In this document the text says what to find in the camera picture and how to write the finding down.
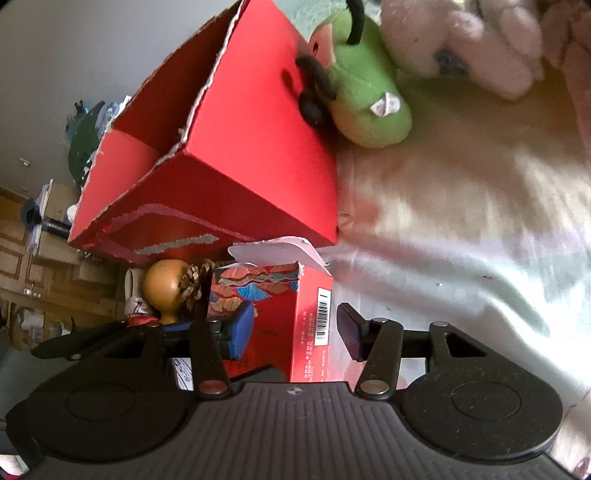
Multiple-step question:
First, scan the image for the small red patterned box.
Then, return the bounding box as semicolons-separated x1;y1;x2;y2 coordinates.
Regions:
208;236;334;383

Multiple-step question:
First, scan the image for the wooden gourd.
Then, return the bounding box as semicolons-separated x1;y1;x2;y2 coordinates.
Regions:
142;259;188;325

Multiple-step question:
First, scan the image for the green patterned bed sheet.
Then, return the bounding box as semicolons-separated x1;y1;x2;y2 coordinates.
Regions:
276;0;591;462

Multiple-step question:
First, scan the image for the large red cardboard box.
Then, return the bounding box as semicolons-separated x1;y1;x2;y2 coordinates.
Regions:
69;1;338;264

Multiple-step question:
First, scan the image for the dark green cloth item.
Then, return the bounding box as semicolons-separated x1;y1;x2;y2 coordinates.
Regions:
66;101;105;189

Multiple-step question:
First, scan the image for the green plush toy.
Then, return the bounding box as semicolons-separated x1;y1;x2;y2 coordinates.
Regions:
295;1;412;148

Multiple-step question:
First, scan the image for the pink plush rabbit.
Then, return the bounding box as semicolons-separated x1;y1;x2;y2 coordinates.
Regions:
381;0;544;101

